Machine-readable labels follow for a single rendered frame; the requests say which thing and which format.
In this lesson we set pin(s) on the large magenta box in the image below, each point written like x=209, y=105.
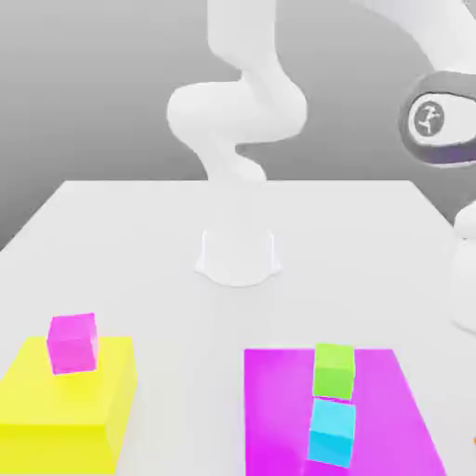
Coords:
x=277, y=405

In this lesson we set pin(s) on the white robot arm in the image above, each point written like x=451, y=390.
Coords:
x=238, y=111

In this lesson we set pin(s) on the small magenta cube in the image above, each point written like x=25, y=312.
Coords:
x=72, y=346

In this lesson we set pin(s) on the small green cube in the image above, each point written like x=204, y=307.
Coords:
x=333, y=375

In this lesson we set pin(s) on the small cyan cube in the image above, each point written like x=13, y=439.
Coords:
x=330, y=435

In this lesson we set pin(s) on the large yellow box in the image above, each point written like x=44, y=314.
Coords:
x=55, y=416

